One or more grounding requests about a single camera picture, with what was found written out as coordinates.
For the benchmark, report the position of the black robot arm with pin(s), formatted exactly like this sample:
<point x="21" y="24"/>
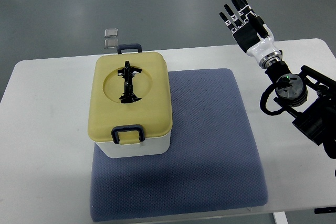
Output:
<point x="308" y="96"/>

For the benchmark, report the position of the white table leg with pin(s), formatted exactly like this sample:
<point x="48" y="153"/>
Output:
<point x="280" y="217"/>

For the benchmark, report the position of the white storage box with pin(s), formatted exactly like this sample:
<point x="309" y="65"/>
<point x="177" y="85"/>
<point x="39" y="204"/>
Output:
<point x="150" y="146"/>

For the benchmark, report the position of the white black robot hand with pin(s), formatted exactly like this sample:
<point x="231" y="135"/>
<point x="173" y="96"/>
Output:
<point x="251" y="33"/>

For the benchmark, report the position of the blue grey cushion mat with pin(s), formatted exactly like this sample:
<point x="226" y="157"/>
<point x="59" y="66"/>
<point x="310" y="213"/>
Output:
<point x="212" y="162"/>

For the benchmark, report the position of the upper floor socket plate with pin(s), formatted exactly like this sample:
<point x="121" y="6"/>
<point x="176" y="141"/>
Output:
<point x="111" y="32"/>

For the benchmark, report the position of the yellow box lid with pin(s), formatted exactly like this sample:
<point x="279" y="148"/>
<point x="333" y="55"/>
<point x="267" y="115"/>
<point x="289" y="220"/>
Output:
<point x="130" y="97"/>

